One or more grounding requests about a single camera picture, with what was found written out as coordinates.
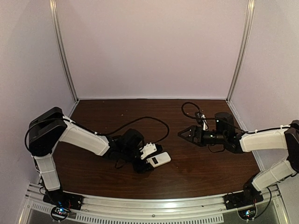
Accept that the aluminium frame post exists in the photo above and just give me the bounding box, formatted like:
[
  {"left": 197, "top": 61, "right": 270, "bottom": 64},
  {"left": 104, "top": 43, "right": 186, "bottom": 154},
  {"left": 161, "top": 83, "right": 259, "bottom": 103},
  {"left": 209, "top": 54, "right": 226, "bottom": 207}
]
[
  {"left": 49, "top": 0, "right": 79, "bottom": 103},
  {"left": 226, "top": 0, "right": 255, "bottom": 103}
]

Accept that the round circuit board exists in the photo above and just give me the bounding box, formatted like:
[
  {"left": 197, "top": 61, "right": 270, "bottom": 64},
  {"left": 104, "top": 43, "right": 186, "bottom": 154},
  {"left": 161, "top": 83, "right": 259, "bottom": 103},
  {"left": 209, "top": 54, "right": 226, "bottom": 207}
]
[
  {"left": 237, "top": 206, "right": 257, "bottom": 221},
  {"left": 50, "top": 206, "right": 70, "bottom": 222}
]

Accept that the right round circuit board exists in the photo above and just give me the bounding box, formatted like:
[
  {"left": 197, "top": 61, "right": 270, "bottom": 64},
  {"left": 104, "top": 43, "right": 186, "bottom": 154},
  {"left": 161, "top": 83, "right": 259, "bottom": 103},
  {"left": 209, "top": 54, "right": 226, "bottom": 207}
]
[{"left": 237, "top": 206, "right": 257, "bottom": 221}]

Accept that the left round circuit board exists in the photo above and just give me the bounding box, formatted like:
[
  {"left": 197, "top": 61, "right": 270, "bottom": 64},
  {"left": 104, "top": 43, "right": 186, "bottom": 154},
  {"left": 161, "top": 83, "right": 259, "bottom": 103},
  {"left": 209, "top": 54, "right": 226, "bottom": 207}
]
[{"left": 50, "top": 206, "right": 70, "bottom": 222}]

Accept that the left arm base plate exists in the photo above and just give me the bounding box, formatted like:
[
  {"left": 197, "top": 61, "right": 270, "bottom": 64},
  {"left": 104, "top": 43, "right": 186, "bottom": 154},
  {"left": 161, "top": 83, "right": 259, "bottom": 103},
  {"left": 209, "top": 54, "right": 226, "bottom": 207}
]
[{"left": 43, "top": 189, "right": 83, "bottom": 210}]

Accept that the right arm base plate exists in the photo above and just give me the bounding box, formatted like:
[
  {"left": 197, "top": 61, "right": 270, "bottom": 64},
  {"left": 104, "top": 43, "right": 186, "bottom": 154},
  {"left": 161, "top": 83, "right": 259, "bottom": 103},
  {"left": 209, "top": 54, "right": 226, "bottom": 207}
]
[{"left": 222, "top": 191, "right": 263, "bottom": 210}]

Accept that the right aluminium frame post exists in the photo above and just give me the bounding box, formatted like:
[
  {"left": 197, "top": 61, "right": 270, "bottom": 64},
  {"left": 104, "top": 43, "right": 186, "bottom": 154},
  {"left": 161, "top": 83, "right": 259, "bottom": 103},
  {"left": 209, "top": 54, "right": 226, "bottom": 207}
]
[{"left": 226, "top": 0, "right": 255, "bottom": 103}]

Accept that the left aluminium frame post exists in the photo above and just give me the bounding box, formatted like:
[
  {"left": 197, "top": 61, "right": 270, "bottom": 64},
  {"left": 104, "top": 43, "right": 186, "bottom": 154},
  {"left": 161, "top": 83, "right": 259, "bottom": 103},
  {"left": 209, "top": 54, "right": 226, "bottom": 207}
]
[{"left": 49, "top": 0, "right": 79, "bottom": 103}]

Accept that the white remote control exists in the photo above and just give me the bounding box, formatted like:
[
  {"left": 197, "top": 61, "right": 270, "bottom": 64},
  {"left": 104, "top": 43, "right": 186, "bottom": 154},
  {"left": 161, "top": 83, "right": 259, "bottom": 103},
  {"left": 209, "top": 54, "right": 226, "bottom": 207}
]
[{"left": 147, "top": 152, "right": 171, "bottom": 168}]

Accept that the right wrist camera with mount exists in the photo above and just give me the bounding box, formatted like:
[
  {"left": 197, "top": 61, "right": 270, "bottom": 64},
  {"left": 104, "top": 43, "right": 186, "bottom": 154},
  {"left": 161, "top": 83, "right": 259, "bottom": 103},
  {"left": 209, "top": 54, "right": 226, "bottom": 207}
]
[{"left": 194, "top": 112, "right": 209, "bottom": 131}]

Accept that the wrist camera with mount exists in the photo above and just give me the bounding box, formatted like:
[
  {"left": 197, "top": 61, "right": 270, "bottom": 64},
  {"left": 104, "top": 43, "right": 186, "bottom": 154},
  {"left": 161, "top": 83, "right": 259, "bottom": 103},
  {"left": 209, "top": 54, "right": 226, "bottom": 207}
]
[
  {"left": 194, "top": 112, "right": 209, "bottom": 131},
  {"left": 139, "top": 143, "right": 163, "bottom": 160}
]

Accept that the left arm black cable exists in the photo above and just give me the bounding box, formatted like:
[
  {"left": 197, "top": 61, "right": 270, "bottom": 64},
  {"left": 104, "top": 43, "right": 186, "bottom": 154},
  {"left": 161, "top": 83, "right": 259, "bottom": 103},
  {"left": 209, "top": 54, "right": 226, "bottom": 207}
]
[{"left": 24, "top": 116, "right": 170, "bottom": 150}]

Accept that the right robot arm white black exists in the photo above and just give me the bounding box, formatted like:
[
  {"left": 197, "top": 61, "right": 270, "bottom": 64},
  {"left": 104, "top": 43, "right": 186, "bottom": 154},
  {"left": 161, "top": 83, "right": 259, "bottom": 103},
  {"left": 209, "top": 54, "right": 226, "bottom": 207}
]
[{"left": 178, "top": 112, "right": 299, "bottom": 203}]

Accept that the front aluminium rail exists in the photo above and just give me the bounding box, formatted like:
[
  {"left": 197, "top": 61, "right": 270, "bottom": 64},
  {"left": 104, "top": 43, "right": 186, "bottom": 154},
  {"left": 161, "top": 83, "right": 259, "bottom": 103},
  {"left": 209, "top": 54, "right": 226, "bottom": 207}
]
[{"left": 20, "top": 182, "right": 285, "bottom": 224}]

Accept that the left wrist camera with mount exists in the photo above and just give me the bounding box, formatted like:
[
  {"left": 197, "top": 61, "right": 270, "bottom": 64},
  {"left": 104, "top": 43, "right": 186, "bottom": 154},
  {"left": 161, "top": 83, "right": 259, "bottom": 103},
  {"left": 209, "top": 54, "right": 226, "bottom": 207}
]
[{"left": 139, "top": 143, "right": 163, "bottom": 160}]

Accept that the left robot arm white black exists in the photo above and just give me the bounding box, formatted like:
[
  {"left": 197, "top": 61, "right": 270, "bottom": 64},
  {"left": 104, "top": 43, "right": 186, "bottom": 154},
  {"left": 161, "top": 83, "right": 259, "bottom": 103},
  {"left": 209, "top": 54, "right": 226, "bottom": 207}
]
[{"left": 24, "top": 107, "right": 157, "bottom": 191}]

